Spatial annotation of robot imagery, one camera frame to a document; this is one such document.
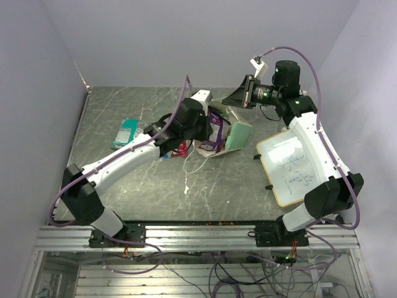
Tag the aluminium extrusion rail frame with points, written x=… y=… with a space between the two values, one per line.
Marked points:
x=196 y=259

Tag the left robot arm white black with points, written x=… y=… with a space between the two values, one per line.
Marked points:
x=84 y=186

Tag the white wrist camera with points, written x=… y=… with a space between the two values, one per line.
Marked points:
x=203 y=96
x=260 y=67

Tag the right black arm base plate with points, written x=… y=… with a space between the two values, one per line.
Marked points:
x=273 y=233

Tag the white whiteboard wooden frame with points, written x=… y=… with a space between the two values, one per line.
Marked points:
x=287 y=167

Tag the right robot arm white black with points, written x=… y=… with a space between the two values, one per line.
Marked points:
x=337 y=185

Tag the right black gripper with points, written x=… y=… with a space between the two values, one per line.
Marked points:
x=242 y=97

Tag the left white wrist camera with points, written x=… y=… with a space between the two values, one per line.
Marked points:
x=203 y=96

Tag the red snack packet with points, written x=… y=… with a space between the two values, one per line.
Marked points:
x=183 y=149

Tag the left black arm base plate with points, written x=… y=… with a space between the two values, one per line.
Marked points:
x=131 y=232

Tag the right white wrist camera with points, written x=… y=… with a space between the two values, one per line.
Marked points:
x=260 y=67

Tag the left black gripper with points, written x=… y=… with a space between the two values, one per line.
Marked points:
x=208 y=129

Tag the green printed paper bag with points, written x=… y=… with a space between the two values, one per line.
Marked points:
x=237 y=136

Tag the green snack packet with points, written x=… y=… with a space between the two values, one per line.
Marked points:
x=128 y=130

